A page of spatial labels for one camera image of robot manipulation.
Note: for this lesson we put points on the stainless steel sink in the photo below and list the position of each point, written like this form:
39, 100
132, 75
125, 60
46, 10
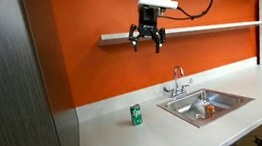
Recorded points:
228, 101

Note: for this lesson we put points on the dark wood cabinet panel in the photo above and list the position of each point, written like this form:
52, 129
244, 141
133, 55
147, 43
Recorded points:
9, 91

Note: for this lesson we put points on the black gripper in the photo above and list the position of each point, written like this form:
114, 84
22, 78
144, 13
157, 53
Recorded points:
147, 22

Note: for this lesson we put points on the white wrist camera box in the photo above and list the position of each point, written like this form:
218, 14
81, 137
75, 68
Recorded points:
159, 2

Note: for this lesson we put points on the long white wall shelf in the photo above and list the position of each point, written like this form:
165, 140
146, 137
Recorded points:
199, 28

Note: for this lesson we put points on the orange soda can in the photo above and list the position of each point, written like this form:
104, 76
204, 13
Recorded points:
209, 110

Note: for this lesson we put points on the chrome sink faucet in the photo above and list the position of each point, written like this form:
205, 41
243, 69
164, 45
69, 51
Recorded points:
177, 89

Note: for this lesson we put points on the green soda can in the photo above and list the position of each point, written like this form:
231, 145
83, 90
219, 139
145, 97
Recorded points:
136, 115

